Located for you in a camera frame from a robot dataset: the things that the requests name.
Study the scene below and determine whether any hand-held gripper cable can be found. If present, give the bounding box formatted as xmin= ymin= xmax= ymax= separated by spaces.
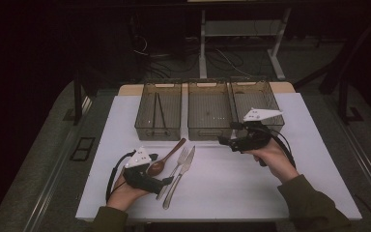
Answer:
xmin=254 ymin=127 xmax=298 ymax=169
xmin=105 ymin=149 xmax=137 ymax=203

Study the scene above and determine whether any brown wooden spoon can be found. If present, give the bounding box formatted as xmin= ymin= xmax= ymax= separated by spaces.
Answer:
xmin=146 ymin=137 xmax=187 ymax=178

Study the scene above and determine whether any silver metal knife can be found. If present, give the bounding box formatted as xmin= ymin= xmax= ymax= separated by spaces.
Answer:
xmin=162 ymin=145 xmax=196 ymax=211

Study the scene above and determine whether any clear brown plastic basket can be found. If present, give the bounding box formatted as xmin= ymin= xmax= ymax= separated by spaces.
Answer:
xmin=134 ymin=81 xmax=183 ymax=142
xmin=186 ymin=80 xmax=235 ymax=142
xmin=230 ymin=78 xmax=285 ymax=139

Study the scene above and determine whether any person's left hand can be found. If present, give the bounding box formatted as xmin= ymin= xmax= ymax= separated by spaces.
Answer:
xmin=106 ymin=173 xmax=149 ymax=212

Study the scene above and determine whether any right hand-held gripper cable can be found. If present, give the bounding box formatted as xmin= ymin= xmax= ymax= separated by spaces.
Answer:
xmin=254 ymin=127 xmax=298 ymax=169

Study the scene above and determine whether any black metal stand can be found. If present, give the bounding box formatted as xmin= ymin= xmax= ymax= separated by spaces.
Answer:
xmin=62 ymin=69 xmax=93 ymax=127
xmin=318 ymin=9 xmax=365 ymax=125

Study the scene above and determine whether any person's right hand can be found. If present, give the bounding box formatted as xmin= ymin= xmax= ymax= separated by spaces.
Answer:
xmin=243 ymin=138 xmax=300 ymax=184

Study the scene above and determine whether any white table cover board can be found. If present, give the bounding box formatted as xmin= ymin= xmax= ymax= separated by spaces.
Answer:
xmin=75 ymin=91 xmax=363 ymax=223

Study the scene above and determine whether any tangle of floor cables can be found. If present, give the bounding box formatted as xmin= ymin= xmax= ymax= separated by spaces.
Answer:
xmin=131 ymin=32 xmax=255 ymax=80

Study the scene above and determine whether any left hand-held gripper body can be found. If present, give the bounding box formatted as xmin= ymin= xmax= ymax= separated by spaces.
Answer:
xmin=123 ymin=146 xmax=165 ymax=195

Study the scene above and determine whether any white metal desk frame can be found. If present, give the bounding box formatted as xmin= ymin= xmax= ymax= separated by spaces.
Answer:
xmin=198 ymin=8 xmax=293 ymax=81

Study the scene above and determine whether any left hand-held gripper cable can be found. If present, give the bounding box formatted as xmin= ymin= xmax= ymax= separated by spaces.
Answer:
xmin=105 ymin=149 xmax=137 ymax=203

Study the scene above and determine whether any silver metal fork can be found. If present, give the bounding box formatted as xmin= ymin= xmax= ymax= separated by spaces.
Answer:
xmin=156 ymin=147 xmax=189 ymax=201

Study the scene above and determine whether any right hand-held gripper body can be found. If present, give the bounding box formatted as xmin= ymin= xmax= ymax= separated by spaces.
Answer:
xmin=230 ymin=107 xmax=283 ymax=153

